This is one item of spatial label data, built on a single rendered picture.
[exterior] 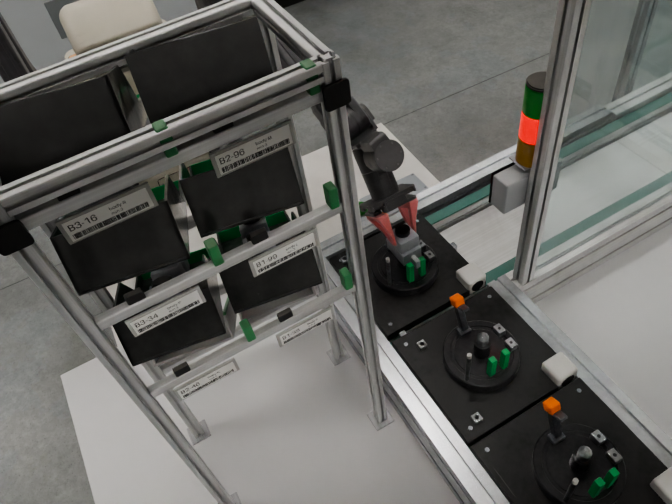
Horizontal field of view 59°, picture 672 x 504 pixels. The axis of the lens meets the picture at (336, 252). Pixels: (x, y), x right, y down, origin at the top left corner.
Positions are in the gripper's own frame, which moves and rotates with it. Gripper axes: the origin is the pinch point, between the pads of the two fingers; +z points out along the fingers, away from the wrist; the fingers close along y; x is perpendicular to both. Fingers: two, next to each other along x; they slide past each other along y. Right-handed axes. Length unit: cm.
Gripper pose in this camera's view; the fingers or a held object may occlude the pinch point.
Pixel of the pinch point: (403, 236)
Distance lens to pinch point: 119.5
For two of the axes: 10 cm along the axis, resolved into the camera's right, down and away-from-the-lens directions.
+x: -3.2, -1.2, 9.4
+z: 4.0, 8.8, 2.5
